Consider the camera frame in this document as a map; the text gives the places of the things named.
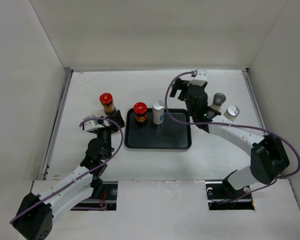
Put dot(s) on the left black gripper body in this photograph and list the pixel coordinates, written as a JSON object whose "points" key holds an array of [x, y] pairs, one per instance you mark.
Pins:
{"points": [[105, 133]]}

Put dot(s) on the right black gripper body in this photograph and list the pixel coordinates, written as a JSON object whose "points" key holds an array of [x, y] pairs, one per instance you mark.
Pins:
{"points": [[189, 107]]}

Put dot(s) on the red lid sauce jar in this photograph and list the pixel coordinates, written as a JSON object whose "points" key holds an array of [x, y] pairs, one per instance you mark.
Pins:
{"points": [[107, 101], [140, 112]]}

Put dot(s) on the clear top pepper grinder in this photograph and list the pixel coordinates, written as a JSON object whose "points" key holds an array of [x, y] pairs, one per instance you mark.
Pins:
{"points": [[218, 100]]}

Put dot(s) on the white shaker silver lid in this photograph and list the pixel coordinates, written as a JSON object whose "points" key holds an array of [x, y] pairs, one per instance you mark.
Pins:
{"points": [[158, 109]]}

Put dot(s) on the blue label silver lid shaker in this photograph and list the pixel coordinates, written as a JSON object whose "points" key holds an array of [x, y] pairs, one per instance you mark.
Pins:
{"points": [[232, 112]]}

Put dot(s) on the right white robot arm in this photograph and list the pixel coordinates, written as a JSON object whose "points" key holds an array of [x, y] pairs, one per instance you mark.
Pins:
{"points": [[268, 158]]}

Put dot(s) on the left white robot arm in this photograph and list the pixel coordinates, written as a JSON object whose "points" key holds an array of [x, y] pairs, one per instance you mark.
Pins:
{"points": [[38, 213]]}

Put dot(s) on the black plastic tray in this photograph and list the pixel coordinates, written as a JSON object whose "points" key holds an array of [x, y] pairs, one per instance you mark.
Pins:
{"points": [[170, 135]]}

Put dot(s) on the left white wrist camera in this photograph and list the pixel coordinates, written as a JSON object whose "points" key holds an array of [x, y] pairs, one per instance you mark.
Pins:
{"points": [[90, 124]]}

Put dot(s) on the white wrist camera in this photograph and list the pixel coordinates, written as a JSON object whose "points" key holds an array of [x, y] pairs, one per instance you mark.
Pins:
{"points": [[199, 78], [90, 124]]}

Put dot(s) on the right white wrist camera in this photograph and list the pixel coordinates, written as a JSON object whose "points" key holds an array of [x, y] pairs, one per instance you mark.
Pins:
{"points": [[199, 78]]}

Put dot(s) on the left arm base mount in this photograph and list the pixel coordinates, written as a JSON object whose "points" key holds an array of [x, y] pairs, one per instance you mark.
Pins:
{"points": [[103, 198]]}

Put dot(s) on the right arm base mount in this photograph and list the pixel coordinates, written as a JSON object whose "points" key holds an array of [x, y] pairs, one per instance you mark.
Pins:
{"points": [[223, 197]]}

